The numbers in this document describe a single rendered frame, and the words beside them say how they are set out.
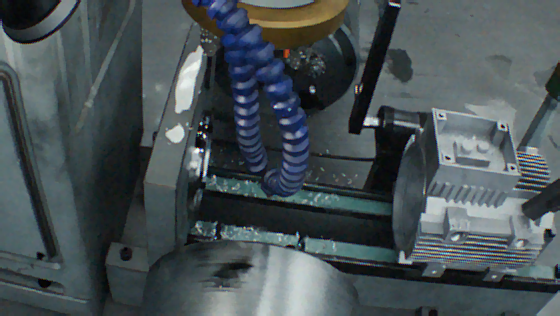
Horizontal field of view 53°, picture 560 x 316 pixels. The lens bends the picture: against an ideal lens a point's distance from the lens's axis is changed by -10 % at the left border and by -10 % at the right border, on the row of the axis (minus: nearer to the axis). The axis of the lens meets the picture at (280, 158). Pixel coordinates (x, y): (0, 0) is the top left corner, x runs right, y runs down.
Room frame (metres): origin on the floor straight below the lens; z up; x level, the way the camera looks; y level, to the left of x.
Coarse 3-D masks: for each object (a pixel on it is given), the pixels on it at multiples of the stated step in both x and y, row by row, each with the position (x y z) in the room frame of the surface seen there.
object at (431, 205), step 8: (416, 136) 0.63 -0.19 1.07; (528, 152) 0.64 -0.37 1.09; (536, 152) 0.64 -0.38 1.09; (392, 192) 0.63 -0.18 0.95; (424, 200) 0.51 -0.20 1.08; (432, 200) 0.50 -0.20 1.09; (440, 200) 0.51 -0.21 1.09; (424, 208) 0.50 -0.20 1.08; (432, 208) 0.50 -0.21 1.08; (440, 208) 0.50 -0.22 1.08; (544, 216) 0.52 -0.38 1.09; (552, 216) 0.52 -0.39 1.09; (536, 224) 0.52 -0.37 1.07; (544, 224) 0.51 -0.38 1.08; (400, 256) 0.50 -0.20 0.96; (512, 272) 0.51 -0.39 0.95
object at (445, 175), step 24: (432, 120) 0.60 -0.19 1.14; (456, 120) 0.62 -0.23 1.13; (480, 120) 0.62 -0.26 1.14; (432, 144) 0.56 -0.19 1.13; (456, 144) 0.58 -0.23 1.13; (480, 144) 0.58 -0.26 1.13; (504, 144) 0.60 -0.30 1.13; (432, 168) 0.53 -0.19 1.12; (456, 168) 0.52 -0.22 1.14; (480, 168) 0.53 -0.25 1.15; (504, 168) 0.54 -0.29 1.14; (432, 192) 0.52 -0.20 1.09; (456, 192) 0.52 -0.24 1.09; (480, 192) 0.52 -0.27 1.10; (504, 192) 0.53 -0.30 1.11
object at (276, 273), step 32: (192, 256) 0.32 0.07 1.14; (224, 256) 0.32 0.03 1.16; (256, 256) 0.32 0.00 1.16; (288, 256) 0.33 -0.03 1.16; (160, 288) 0.29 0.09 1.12; (192, 288) 0.28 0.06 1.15; (224, 288) 0.28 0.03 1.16; (256, 288) 0.29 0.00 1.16; (288, 288) 0.30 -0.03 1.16; (320, 288) 0.31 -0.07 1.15; (352, 288) 0.34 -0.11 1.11
